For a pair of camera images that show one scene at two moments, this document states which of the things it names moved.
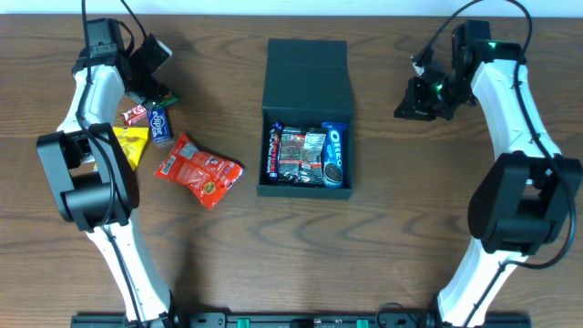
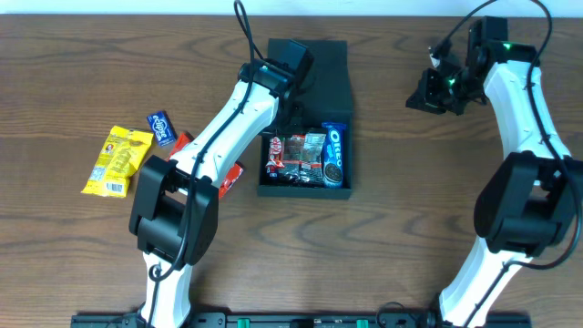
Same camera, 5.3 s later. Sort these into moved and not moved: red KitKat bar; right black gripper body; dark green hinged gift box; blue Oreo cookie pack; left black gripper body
Moved: red KitKat bar; left black gripper body
Not moved: dark green hinged gift box; right black gripper body; blue Oreo cookie pack
